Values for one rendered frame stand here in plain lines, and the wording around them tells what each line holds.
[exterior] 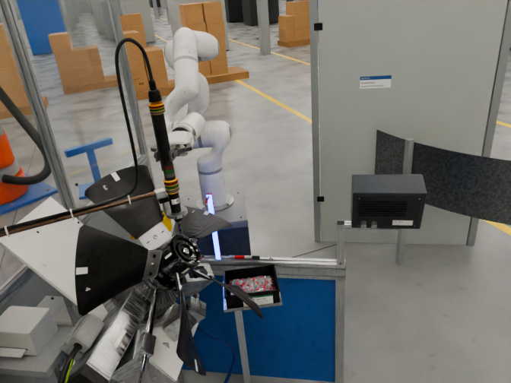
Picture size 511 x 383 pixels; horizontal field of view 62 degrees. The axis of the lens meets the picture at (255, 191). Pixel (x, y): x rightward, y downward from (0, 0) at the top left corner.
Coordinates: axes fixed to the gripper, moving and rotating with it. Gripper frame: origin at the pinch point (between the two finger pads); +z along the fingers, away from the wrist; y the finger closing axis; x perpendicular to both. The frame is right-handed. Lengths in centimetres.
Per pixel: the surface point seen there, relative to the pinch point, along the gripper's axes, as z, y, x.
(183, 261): 14.4, -5.9, -28.6
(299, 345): -36, -34, -114
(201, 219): -17.1, -1.7, -33.0
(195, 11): -782, 225, 0
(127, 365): 39, 5, -46
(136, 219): 5.3, 11.5, -20.0
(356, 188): -32, -59, -27
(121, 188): -0.3, 17.4, -11.7
